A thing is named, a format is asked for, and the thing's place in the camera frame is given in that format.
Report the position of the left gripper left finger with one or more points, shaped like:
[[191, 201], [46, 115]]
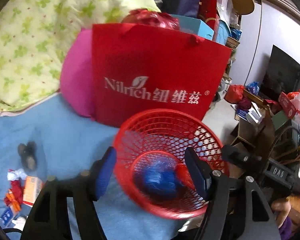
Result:
[[100, 173]]

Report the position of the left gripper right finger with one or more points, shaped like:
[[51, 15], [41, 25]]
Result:
[[200, 173]]

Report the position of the red plastic mesh basket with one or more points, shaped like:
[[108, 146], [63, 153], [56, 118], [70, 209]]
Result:
[[150, 145]]

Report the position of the blue white carton box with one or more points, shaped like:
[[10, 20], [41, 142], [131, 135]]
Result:
[[32, 187]]

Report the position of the grey black plastic bag wad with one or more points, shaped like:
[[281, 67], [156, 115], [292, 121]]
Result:
[[27, 154]]

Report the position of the orange plastic wrapper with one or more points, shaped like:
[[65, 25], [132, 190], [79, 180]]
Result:
[[10, 196]]

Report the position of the white tissue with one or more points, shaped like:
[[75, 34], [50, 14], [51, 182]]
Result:
[[13, 175]]

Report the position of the light blue blanket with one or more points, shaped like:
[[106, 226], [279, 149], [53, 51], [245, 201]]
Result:
[[68, 144]]

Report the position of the red plastic bag on floor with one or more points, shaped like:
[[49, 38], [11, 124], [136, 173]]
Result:
[[234, 94]]

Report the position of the magenta pillow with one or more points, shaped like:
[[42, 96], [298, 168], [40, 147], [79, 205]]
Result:
[[76, 81]]

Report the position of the red Nilrich shopping bag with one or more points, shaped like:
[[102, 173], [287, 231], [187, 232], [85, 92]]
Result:
[[139, 67]]

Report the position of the blue plastic storage bin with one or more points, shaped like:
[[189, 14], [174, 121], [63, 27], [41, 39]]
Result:
[[223, 33]]

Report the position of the light blue shoe box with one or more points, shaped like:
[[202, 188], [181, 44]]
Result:
[[194, 26]]

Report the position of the green clover quilt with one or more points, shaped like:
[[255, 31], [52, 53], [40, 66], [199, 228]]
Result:
[[35, 36]]

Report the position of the red crumpled plastic bag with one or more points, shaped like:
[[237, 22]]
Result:
[[152, 18]]

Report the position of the dark red gift box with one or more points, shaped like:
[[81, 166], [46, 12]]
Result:
[[208, 13]]

